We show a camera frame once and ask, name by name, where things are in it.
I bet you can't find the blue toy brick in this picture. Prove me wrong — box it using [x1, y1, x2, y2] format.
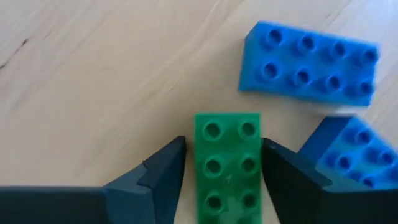
[297, 115, 398, 191]
[238, 20, 381, 108]

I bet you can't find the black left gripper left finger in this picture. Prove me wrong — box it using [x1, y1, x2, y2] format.
[0, 135, 188, 224]

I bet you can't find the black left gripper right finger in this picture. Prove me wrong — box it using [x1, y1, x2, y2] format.
[262, 137, 398, 224]

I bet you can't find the green toy brick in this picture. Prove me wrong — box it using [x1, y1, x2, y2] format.
[193, 112, 262, 224]

